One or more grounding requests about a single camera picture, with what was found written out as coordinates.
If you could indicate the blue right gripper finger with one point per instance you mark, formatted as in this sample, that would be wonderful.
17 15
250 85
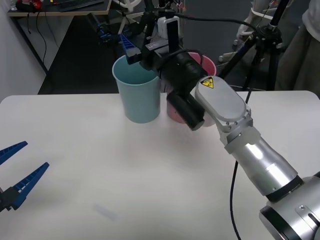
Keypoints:
130 48

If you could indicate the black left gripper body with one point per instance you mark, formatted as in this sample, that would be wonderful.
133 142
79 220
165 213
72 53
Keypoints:
1 201

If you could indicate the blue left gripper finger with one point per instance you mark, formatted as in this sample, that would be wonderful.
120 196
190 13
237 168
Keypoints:
27 182
11 150

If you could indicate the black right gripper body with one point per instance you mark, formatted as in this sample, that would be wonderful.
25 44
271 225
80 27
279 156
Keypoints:
153 56

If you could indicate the silver and black right arm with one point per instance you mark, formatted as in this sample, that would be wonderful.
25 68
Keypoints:
225 105

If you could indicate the white chair base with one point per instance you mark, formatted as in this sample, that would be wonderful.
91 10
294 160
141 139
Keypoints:
124 23

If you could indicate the blue and black device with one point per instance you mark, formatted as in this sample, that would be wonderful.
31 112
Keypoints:
103 32

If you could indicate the pale blue plastic bin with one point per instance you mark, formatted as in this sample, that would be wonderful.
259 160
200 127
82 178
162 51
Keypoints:
137 100

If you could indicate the pink plastic bin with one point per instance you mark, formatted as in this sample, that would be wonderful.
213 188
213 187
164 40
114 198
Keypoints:
209 66

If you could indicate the black desk with wooden edge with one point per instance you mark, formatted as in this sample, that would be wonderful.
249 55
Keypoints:
82 12

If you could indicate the black keyboard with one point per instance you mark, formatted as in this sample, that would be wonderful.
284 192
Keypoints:
77 3

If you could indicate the red item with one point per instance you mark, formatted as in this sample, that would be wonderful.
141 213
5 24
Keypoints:
32 3

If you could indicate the black tripod with blue legs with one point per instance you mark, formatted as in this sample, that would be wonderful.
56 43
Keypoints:
268 32

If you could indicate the person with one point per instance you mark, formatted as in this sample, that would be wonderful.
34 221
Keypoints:
300 55

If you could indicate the white chair frame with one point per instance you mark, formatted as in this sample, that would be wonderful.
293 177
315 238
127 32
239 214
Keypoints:
253 12

